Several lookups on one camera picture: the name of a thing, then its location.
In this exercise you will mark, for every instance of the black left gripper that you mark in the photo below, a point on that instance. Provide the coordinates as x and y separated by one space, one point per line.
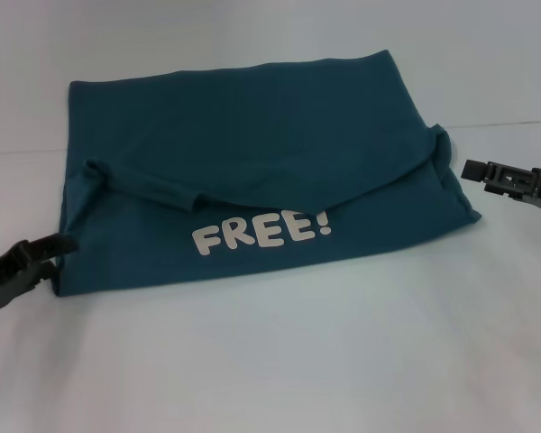
9 279

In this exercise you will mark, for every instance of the teal blue t-shirt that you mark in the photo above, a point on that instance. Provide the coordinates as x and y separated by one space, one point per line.
252 180

